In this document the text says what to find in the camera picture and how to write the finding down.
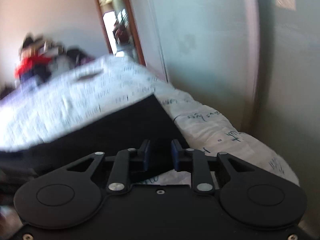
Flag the pile of clothes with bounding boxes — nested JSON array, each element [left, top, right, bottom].
[[14, 33, 95, 83]]

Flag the white script-print bed sheet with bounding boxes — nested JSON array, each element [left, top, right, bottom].
[[1, 56, 299, 184]]

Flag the black pants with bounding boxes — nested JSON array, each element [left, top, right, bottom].
[[1, 95, 189, 183]]

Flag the black smartphone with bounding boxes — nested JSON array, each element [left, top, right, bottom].
[[76, 71, 103, 82]]

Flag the brown wooden door frame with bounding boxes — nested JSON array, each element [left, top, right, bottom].
[[97, 0, 146, 66]]

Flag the red jacket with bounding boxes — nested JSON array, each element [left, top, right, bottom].
[[14, 55, 52, 78]]

